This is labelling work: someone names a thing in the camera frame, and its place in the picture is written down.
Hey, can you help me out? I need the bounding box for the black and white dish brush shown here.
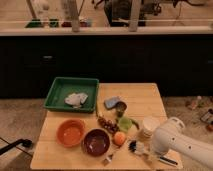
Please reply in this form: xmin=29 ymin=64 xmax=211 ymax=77
xmin=128 ymin=140 xmax=178 ymax=166

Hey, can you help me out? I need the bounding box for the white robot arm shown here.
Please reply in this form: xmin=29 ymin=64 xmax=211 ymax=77
xmin=143 ymin=117 xmax=213 ymax=169

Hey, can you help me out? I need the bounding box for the purple bowl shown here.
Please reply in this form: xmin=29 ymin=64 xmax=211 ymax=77
xmin=82 ymin=129 xmax=110 ymax=157

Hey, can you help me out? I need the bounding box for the orange bowl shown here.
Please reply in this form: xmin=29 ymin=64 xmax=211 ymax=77
xmin=56 ymin=119 xmax=85 ymax=148

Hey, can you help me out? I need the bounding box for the white lidded cup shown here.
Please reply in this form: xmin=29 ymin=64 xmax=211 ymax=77
xmin=141 ymin=116 xmax=160 ymax=137

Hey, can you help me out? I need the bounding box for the orange fruit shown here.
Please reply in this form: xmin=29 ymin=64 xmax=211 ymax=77
xmin=113 ymin=131 xmax=126 ymax=146

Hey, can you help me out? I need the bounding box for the green cup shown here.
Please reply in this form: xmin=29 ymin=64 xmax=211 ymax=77
xmin=118 ymin=117 xmax=132 ymax=132

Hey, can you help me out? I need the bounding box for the small metal clip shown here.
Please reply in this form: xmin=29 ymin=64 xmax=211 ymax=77
xmin=102 ymin=154 xmax=114 ymax=166

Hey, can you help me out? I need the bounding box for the bunch of red grapes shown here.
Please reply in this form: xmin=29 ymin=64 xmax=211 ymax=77
xmin=98 ymin=117 xmax=119 ymax=134

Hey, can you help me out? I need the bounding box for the dark metal cup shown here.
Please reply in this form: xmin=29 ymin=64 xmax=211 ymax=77
xmin=115 ymin=101 xmax=127 ymax=117

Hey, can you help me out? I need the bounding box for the blue sponge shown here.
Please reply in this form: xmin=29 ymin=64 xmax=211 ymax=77
xmin=104 ymin=96 xmax=120 ymax=109

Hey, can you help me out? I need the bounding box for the white crumpled cloth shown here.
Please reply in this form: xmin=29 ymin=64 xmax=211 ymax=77
xmin=64 ymin=93 xmax=88 ymax=108

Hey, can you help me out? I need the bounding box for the green plastic tray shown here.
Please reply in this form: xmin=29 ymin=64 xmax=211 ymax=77
xmin=44 ymin=77 xmax=99 ymax=113

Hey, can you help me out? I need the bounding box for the black chair base leg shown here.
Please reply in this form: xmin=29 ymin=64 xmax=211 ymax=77
xmin=0 ymin=139 xmax=33 ymax=155

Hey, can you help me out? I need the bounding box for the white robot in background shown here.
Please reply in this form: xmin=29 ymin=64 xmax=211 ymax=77
xmin=33 ymin=0 xmax=49 ymax=14

